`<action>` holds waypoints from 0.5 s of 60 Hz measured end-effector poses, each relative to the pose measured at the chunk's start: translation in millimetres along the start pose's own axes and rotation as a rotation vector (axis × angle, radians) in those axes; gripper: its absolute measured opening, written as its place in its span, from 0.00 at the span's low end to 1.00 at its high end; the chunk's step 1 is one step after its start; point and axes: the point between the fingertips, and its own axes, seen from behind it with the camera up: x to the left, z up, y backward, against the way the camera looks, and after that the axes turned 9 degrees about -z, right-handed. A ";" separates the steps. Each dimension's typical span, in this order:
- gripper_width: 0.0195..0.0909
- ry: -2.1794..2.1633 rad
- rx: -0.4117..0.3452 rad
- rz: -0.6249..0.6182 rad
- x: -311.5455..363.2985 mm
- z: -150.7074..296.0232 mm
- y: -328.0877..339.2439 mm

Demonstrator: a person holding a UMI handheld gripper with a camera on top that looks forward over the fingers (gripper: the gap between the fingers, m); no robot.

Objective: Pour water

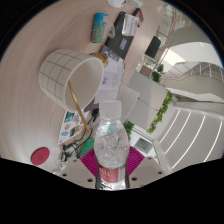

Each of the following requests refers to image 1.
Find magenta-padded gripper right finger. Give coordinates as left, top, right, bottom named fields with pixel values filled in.
left=123, top=146, right=167, bottom=190

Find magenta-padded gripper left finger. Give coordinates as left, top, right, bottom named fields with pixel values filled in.
left=61, top=148, right=101, bottom=190

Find clear water bottle red label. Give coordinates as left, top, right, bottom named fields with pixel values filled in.
left=93, top=99, right=131, bottom=191

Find flat round red coaster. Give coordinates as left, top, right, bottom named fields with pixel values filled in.
left=30, top=146, right=51, bottom=166

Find green plants atop cabinet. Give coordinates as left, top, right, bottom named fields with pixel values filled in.
left=146, top=89, right=174, bottom=134

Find potted plant brown planter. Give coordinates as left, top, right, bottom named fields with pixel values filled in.
left=139, top=63, right=165, bottom=83

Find black office chair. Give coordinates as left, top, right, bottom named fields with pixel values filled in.
left=144, top=35, right=162, bottom=60

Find black notebook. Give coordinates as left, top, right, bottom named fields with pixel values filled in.
left=104, top=11, right=138, bottom=61

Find small blue green packet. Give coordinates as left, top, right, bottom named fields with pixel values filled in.
left=90, top=12, right=110, bottom=44

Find black and red phone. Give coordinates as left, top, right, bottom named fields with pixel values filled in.
left=131, top=7, right=145, bottom=28

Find small white case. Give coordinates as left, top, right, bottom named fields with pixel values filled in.
left=128, top=0, right=144, bottom=7

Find white computer mouse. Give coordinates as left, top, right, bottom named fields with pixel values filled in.
left=106, top=0, right=127, bottom=8

